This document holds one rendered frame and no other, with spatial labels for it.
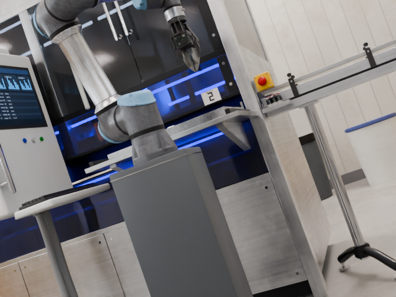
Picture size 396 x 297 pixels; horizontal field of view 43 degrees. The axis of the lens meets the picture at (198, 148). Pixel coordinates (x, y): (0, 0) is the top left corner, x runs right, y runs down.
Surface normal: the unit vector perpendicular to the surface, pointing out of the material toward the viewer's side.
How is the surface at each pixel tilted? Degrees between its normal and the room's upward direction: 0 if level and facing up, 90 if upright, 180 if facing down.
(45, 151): 90
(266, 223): 90
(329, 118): 90
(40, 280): 90
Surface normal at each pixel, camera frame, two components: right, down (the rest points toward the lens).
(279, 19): -0.18, 0.02
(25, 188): 0.88, -0.33
